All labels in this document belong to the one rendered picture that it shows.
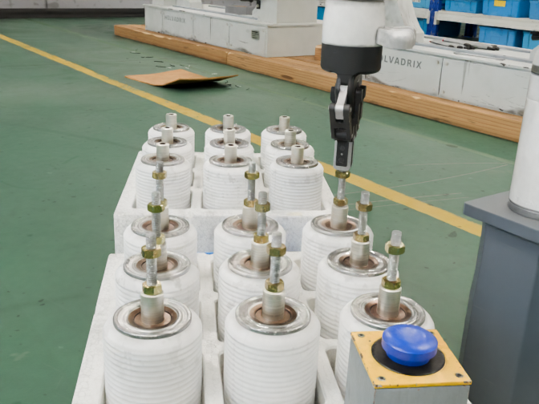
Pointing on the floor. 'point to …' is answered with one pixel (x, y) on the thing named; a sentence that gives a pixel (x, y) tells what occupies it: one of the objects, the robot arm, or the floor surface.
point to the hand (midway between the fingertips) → (343, 154)
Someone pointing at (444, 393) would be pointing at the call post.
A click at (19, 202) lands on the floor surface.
